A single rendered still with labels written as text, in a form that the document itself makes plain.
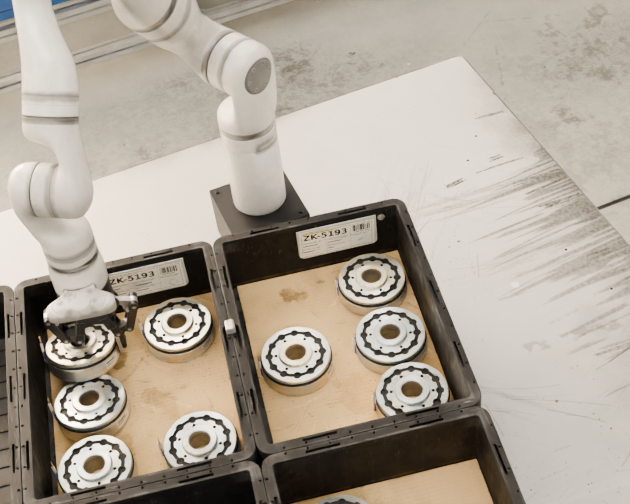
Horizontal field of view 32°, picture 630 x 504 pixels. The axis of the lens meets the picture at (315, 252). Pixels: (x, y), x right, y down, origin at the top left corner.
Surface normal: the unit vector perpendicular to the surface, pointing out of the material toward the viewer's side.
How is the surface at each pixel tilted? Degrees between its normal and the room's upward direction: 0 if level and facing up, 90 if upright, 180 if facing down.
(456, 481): 0
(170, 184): 0
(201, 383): 0
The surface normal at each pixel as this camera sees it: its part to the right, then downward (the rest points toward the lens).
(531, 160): -0.09, -0.68
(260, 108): 0.74, 0.45
